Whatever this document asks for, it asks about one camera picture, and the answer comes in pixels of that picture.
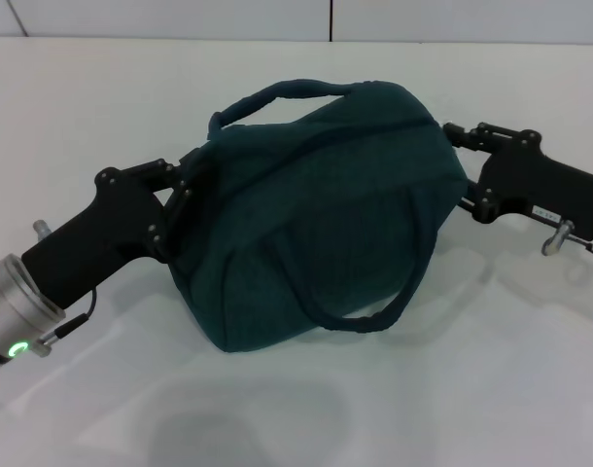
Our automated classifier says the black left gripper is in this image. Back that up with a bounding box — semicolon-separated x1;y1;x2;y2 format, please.
21;148;215;310

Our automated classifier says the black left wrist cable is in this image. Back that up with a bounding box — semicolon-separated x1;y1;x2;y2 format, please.
33;286;99;359

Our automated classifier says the dark teal fabric bag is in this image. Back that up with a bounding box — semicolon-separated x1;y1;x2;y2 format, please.
168;77;468;354

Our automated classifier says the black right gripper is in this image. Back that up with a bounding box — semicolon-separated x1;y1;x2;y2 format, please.
442;121;593;242

